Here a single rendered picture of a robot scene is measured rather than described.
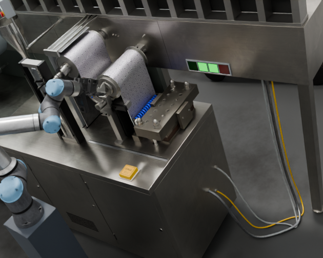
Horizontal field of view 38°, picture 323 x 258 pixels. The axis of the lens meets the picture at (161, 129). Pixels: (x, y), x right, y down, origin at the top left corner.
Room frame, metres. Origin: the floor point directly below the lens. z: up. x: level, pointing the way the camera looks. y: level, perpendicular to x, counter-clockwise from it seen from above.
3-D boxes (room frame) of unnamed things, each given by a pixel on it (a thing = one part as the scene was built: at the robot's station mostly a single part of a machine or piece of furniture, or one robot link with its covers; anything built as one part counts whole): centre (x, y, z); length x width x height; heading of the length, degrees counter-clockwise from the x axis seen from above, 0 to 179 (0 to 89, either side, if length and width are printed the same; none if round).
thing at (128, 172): (1.78, 0.23, 0.91); 0.07 x 0.07 x 0.02; 45
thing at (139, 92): (2.10, 0.05, 1.11); 0.23 x 0.01 x 0.18; 135
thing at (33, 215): (1.74, 0.76, 0.95); 0.15 x 0.15 x 0.10
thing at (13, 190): (1.74, 0.76, 1.07); 0.13 x 0.12 x 0.14; 1
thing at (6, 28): (2.64, 0.61, 1.50); 0.14 x 0.14 x 0.06
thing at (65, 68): (2.21, 0.37, 1.33); 0.06 x 0.06 x 0.06; 45
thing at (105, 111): (2.05, 0.23, 1.05); 0.06 x 0.05 x 0.31; 135
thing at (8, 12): (2.47, 0.55, 1.66); 0.07 x 0.07 x 0.10; 19
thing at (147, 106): (2.08, 0.03, 1.03); 0.21 x 0.04 x 0.03; 135
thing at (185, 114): (1.99, -0.14, 0.96); 0.10 x 0.03 x 0.11; 135
